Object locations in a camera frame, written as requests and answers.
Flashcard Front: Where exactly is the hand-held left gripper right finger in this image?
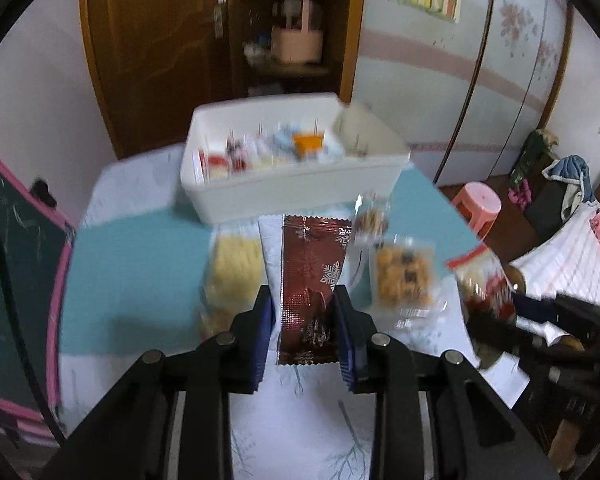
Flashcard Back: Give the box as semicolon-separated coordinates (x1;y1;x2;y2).
332;285;561;480

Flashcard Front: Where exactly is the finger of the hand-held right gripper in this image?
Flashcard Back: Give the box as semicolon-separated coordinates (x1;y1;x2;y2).
467;310;556;361
512;295;600;331

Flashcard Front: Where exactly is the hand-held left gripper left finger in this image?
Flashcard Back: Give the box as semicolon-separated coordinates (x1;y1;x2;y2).
35;285;276;480

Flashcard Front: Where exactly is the pale yellow pastry packet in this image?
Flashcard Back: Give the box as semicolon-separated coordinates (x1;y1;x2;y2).
197;307;241;341

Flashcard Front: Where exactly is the red white cookie packet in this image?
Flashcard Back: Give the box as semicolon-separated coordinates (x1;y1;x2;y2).
445;247;516;321

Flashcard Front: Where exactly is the yellow cracker packet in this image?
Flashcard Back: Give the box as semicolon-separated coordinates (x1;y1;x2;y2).
200;232;266;311

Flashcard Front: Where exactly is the red snowflake wrapper bar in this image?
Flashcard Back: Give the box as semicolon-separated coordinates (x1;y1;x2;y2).
276;214;353;366

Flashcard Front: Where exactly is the yellow ball snack packet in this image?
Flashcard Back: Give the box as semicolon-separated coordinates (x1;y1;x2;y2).
367;235;448;331

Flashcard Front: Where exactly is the clear nut mix packet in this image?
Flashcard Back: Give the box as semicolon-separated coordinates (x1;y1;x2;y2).
352;192;393;248

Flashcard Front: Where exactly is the white plastic bin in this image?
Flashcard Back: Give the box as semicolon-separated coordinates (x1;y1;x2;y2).
180;92;411;225

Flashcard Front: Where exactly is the red apple print packet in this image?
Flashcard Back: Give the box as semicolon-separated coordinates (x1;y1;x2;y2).
197;147;231;178

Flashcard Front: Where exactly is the nut and date packet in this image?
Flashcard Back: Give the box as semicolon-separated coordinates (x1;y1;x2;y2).
227;137;248;171

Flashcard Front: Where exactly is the orange white packet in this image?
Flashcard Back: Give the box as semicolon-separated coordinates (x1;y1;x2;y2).
292;130;326;158

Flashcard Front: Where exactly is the brown wooden bed knob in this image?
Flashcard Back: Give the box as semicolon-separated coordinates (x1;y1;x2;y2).
502;265;531;296

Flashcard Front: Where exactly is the plaid blanket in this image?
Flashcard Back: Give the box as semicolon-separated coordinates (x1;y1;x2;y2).
510;200;600;311

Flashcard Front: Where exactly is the dark chair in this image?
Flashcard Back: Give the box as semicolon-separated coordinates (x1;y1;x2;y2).
522;180;581;241

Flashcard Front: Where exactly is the pink plastic stool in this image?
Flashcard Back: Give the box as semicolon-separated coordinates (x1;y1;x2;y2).
452;182;502;241

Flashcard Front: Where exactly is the blue white cloth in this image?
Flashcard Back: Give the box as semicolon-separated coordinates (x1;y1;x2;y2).
542;155;596;211

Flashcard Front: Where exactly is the tree print tablecloth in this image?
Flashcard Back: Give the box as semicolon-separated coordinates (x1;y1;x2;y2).
60;145;531;480

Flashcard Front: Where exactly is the green bag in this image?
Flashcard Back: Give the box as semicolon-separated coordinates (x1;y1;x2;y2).
510;130;556;186

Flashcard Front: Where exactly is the floral wardrobe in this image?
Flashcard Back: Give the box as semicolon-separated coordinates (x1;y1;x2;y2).
352;0;576;188

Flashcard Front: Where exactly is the black clip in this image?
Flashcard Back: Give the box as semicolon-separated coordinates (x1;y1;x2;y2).
30;177;58;208

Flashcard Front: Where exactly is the pink basket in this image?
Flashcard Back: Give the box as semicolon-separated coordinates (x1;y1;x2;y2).
271;0;325;65

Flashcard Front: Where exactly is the brown wooden door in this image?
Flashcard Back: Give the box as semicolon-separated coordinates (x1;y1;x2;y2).
79;0;241;158

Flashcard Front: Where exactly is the wooden corner shelf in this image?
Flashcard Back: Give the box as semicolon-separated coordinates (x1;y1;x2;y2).
227;0;368;103

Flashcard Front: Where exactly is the green chalkboard pink frame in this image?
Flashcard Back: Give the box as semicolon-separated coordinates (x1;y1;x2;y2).
0;132;78;451

